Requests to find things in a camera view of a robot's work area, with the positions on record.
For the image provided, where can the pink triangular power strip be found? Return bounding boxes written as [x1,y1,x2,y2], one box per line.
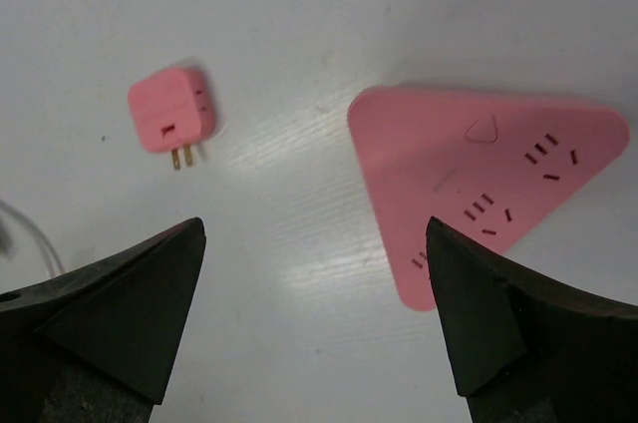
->
[347,86,630,311]

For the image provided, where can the pink plug adapter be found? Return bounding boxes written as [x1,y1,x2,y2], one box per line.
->
[128,66,216,171]

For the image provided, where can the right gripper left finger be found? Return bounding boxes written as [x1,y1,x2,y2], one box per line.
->
[1,217,205,422]

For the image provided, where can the white power strip cord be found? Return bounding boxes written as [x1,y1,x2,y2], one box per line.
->
[0,198,64,279]

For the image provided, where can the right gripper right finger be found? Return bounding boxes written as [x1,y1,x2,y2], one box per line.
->
[426,217,637,422]

